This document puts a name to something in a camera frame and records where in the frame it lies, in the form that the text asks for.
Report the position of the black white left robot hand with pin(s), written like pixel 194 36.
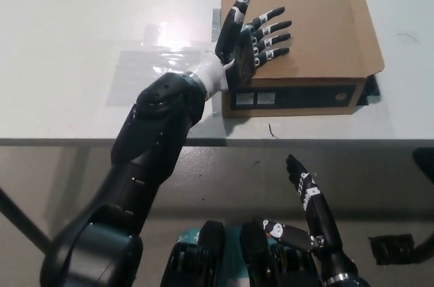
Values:
pixel 237 46

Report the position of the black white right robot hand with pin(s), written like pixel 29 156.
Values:
pixel 315 205

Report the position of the brown cardboard storage box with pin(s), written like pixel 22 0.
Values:
pixel 322 29

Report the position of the robot legs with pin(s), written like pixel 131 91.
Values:
pixel 251 256

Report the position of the black floor tape patch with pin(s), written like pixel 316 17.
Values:
pixel 390 249

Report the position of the clear plastic sheet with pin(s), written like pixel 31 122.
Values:
pixel 146 63

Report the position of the black table leg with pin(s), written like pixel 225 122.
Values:
pixel 20 215
pixel 424 205

